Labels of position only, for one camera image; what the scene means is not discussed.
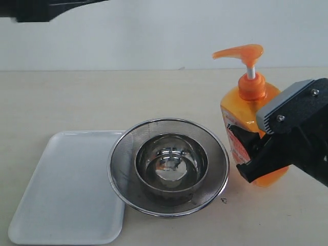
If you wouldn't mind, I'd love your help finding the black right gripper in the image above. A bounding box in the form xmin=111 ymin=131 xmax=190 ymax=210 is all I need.
xmin=229 ymin=101 xmax=328 ymax=188

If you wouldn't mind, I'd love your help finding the orange pump soap bottle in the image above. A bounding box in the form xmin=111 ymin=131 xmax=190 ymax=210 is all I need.
xmin=212 ymin=44 xmax=289 ymax=189

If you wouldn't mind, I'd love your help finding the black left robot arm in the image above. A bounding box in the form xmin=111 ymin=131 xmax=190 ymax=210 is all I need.
xmin=1 ymin=0 xmax=104 ymax=23

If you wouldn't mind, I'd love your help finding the small stainless steel bowl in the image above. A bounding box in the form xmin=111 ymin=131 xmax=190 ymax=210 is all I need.
xmin=134 ymin=133 xmax=209 ymax=198

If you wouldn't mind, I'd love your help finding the steel mesh strainer basket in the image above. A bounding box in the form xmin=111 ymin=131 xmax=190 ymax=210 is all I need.
xmin=108 ymin=118 xmax=230 ymax=218

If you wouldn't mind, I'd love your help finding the white plastic tray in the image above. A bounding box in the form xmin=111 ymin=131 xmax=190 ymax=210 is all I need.
xmin=8 ymin=130 xmax=125 ymax=245

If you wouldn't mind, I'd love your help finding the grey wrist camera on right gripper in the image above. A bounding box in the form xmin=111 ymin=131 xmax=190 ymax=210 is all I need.
xmin=256 ymin=78 xmax=327 ymax=134

